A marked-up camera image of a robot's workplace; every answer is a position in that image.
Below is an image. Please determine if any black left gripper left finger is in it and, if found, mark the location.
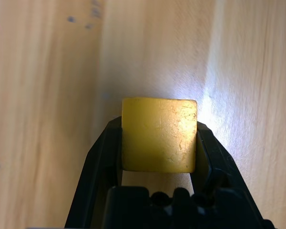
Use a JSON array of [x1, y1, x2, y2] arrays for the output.
[[63, 118, 124, 229]]

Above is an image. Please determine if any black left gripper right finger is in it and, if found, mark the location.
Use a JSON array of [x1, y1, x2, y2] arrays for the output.
[[195, 121, 275, 229]]

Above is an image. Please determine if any yellow cube block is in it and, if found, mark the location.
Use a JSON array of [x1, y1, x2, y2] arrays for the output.
[[121, 96, 197, 173]]

